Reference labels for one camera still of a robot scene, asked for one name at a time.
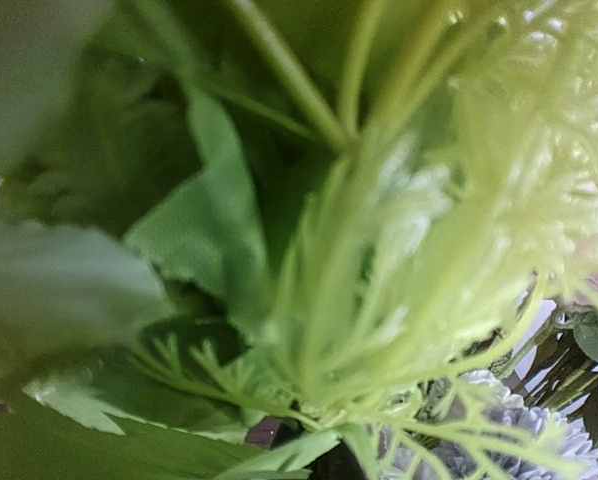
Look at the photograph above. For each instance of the white green hydrangea bunch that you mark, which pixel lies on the white green hydrangea bunch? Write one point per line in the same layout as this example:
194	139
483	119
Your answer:
235	234

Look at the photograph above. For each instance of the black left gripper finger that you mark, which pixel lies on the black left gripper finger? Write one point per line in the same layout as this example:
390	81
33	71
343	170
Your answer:
337	464

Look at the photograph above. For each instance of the blue white hydrangea bunch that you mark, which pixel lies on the blue white hydrangea bunch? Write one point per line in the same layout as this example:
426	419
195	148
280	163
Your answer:
488	432

